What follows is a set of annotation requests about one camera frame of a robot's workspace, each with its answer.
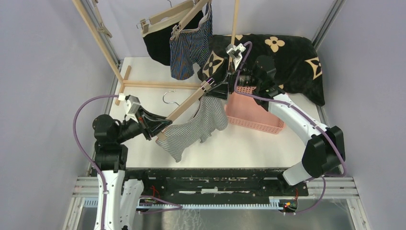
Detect wooden clothes rack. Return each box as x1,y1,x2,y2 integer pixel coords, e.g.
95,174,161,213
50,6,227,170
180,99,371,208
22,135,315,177
72,0,241,106

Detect aluminium frame rail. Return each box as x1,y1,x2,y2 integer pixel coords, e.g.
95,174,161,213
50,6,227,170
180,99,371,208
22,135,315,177
312,0,346,50

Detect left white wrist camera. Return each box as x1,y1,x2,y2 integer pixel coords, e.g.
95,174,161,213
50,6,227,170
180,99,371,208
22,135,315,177
118,93,141,121

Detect black underwear beige waistband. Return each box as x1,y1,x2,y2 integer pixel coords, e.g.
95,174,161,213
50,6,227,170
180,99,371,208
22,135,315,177
143,13,194,66

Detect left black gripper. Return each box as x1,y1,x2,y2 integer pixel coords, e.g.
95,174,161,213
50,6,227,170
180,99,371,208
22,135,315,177
114,104,172,142

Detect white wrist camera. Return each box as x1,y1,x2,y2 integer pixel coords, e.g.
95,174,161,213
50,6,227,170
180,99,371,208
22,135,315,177
118,93,141,121
226,44,246,70

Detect black floral blanket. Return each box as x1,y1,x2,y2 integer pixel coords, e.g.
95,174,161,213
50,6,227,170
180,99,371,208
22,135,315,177
197,34,325,106

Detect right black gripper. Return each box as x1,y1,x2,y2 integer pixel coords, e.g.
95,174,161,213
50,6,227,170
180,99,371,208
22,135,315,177
204,57,260,101

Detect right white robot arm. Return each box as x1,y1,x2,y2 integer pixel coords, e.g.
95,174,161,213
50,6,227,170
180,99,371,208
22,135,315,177
247,55,345,195

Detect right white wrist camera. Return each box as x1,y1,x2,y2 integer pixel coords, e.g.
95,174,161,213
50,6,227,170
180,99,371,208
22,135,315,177
226,44,246,70

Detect navy striped boxer shorts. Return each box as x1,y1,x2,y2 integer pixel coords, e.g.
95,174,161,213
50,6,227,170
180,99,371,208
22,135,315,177
169,2,213,81

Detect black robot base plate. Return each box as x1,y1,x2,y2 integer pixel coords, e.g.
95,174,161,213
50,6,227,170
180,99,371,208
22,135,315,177
124,169,309,212

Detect beige clip hanger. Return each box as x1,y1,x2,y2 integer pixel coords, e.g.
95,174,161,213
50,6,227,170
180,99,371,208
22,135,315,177
91,0,113,38
170,0,212,40
156,79,214,142
136,0,194,33

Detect empty beige clip hanger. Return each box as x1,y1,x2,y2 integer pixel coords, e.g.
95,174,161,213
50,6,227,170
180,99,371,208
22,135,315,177
91,0,113,38

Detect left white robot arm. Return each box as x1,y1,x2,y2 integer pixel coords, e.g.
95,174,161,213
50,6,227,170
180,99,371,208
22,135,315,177
92,107,172,230

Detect pink plastic basket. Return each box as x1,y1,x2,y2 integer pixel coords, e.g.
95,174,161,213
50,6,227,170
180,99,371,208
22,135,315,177
225,92,285,134

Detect grey striped underwear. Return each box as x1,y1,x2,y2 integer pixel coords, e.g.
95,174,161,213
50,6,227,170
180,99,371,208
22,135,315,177
156,96,228,162

